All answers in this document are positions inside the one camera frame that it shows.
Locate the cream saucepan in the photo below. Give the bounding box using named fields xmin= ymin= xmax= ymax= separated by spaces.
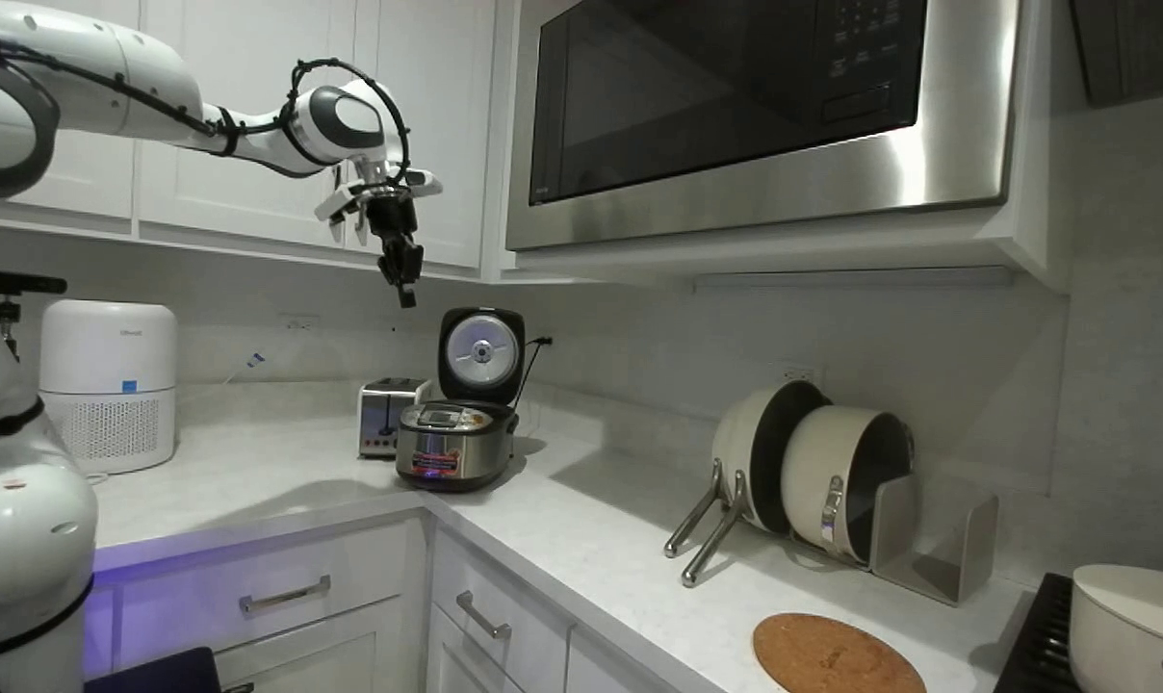
xmin=780 ymin=400 xmax=921 ymax=570

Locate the dark range hood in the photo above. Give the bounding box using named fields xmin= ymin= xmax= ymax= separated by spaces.
xmin=1066 ymin=0 xmax=1163 ymax=111

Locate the round cork trivet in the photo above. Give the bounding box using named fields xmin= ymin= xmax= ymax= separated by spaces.
xmin=749 ymin=609 xmax=932 ymax=693

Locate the long silver drawer handle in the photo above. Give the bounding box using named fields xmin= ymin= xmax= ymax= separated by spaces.
xmin=237 ymin=572 xmax=341 ymax=618

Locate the stainless steel rice cooker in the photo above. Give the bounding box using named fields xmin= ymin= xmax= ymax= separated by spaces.
xmin=395 ymin=303 xmax=537 ymax=498

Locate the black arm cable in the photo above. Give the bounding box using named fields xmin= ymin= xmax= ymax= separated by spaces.
xmin=0 ymin=23 xmax=419 ymax=201

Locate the grey metal pan rack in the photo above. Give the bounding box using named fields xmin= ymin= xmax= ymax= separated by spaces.
xmin=862 ymin=471 xmax=1004 ymax=609

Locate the white pot with lid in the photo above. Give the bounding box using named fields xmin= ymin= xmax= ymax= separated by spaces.
xmin=1066 ymin=561 xmax=1163 ymax=693

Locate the cream frying pan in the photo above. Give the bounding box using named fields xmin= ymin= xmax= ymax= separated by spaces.
xmin=659 ymin=376 xmax=831 ymax=593

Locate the black power cord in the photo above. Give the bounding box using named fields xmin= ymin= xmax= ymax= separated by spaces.
xmin=514 ymin=330 xmax=560 ymax=405

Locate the stainless steel microwave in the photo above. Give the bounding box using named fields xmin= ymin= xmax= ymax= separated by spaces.
xmin=502 ymin=0 xmax=1025 ymax=253

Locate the stainless steel oven range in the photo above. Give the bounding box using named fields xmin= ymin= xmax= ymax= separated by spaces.
xmin=986 ymin=570 xmax=1084 ymax=693

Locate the white upper cabinet with handle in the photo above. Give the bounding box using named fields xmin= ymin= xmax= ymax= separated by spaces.
xmin=137 ymin=0 xmax=505 ymax=281

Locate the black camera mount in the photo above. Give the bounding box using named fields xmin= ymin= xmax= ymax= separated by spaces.
xmin=0 ymin=264 xmax=70 ymax=367

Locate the wide white drawer front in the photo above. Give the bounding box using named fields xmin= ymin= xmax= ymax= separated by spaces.
xmin=108 ymin=517 xmax=428 ymax=674

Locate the white air purifier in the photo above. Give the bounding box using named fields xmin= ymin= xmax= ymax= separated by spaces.
xmin=36 ymin=295 xmax=180 ymax=481

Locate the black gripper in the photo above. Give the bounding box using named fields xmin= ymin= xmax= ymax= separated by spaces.
xmin=364 ymin=180 xmax=432 ymax=313

